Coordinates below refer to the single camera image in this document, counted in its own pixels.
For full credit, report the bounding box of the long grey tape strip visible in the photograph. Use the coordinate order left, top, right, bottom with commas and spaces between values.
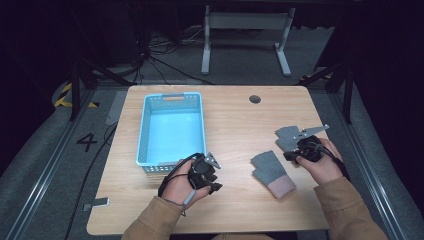
105, 90, 129, 126

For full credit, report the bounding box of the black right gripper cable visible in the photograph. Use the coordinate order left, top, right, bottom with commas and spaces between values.
308, 141, 352, 183

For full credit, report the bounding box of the white metal stand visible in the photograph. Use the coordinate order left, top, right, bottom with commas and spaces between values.
200, 4, 297, 77

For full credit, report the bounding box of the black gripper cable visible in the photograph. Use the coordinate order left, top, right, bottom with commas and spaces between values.
157, 152, 205, 198
308, 141, 352, 183

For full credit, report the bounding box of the black metal stand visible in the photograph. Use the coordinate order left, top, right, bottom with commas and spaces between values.
299, 61, 356, 125
68, 56, 134, 122

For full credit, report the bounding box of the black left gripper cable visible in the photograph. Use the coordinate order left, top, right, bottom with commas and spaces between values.
157, 152, 205, 198

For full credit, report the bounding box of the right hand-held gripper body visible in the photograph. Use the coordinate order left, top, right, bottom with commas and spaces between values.
292, 124, 331, 164

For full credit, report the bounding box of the person's right hand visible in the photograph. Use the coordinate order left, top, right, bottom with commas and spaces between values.
295, 137, 345, 186

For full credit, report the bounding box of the tangle of black floor cables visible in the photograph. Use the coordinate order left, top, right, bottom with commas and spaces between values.
131, 24, 215, 86

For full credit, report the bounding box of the grey wrist strap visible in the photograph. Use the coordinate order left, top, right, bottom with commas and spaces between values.
163, 189, 198, 218

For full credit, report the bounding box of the light blue plastic basket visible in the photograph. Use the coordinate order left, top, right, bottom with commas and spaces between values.
135, 91, 208, 174

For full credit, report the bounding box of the yellow black hazard tape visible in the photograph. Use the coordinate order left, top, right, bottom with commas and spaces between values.
53, 82, 100, 109

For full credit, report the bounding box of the small grey tape piece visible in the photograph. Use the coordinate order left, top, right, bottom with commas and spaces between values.
81, 196, 111, 213

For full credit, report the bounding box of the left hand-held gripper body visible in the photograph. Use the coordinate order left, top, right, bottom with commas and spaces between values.
187, 151, 223, 191

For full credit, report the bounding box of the black floor cable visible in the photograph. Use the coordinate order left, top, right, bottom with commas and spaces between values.
64, 122, 119, 240

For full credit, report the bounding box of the aluminium floor rail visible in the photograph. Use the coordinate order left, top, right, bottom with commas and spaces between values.
4, 89, 98, 240
327, 92, 408, 240

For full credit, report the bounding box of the person's left hand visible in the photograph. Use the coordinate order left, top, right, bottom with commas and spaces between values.
160, 158, 212, 206

